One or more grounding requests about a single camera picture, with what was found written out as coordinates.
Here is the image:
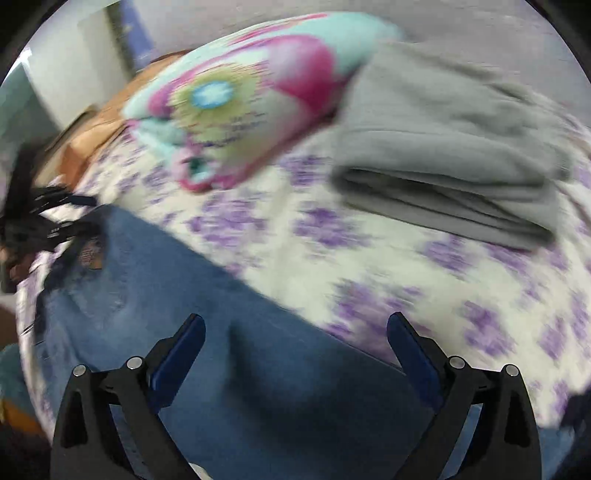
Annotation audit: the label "colourful floral blanket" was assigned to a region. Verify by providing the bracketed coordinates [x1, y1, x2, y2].
[124, 11, 407, 193]

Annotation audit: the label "grey folded blanket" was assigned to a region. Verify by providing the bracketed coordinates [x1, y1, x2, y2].
[331, 39, 575, 252]

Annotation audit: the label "blue denim pants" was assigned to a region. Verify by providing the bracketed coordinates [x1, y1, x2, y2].
[34, 204, 568, 480]

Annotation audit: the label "blue wall hanging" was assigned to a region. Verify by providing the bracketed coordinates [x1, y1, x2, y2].
[108, 0, 155, 75]

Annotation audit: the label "purple floral bedsheet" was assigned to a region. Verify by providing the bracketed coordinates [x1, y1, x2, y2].
[14, 16, 591, 430]

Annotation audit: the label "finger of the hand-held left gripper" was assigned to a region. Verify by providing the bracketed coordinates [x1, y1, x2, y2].
[34, 185, 99, 208]
[32, 219, 100, 243]

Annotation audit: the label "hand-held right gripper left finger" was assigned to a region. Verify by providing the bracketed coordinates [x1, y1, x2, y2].
[50, 314, 206, 480]

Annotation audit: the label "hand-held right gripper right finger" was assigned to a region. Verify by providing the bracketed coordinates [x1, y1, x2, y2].
[387, 312, 542, 480]

